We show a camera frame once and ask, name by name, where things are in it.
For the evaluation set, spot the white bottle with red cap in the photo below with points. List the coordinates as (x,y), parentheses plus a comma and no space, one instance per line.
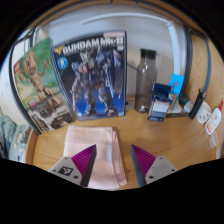
(214,121)

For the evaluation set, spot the teal blanket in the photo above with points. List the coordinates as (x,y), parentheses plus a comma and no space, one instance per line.
(13,138)

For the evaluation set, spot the pink towel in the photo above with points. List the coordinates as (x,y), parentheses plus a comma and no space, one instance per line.
(106,150)

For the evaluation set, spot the smoky clear water bottle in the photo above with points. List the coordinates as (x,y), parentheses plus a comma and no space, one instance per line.
(145,83)

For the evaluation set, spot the small blue box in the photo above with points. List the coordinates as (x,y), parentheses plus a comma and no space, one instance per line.
(159,106)

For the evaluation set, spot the dark green round lid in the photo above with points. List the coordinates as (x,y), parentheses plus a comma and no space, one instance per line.
(183,98)

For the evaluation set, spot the clear plastic cup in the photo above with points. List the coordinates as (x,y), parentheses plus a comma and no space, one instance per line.
(213,140)

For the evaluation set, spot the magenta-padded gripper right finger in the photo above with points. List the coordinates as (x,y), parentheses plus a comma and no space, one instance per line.
(146,163)

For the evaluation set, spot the white mug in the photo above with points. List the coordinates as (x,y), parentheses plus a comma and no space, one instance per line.
(204,115)

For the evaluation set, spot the black cylindrical device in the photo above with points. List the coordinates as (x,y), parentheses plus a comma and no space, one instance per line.
(197,103)

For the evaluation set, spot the light blue card pack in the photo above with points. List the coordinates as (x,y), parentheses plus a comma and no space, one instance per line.
(176,83)

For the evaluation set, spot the blue robot model kit box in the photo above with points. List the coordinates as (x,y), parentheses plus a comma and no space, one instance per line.
(93,80)

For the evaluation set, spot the green tree figure toy box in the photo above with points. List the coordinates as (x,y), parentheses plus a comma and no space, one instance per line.
(36,80)

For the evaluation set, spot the grey metal frame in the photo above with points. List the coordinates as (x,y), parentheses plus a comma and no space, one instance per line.
(189,60)

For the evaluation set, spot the white desk lamp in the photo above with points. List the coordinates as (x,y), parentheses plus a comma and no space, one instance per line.
(173,43)

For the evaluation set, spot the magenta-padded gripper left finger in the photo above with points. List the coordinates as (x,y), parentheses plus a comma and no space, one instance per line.
(81,163)

